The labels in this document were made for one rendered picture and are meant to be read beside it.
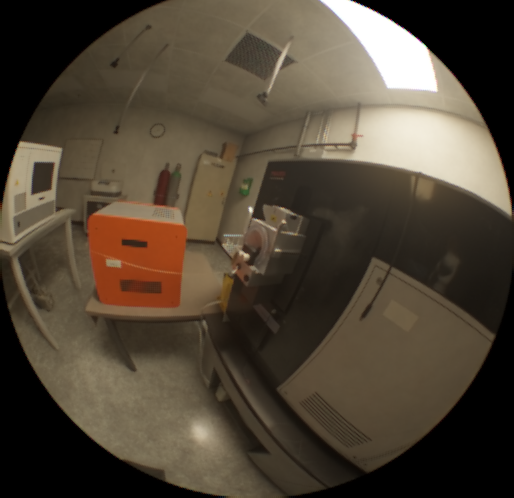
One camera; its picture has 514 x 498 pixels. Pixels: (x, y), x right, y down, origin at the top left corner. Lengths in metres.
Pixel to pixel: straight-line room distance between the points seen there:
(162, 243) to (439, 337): 0.79
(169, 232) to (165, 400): 1.14
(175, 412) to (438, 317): 1.33
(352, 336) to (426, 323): 0.14
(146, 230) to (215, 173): 2.90
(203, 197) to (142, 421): 3.48
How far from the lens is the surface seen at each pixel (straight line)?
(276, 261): 0.33
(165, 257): 0.67
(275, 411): 0.62
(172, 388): 1.36
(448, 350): 0.34
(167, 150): 3.72
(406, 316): 0.29
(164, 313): 0.81
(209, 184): 3.40
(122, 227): 0.65
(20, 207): 1.30
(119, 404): 1.41
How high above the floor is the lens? 1.30
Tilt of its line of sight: 15 degrees down
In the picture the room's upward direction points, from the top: 17 degrees clockwise
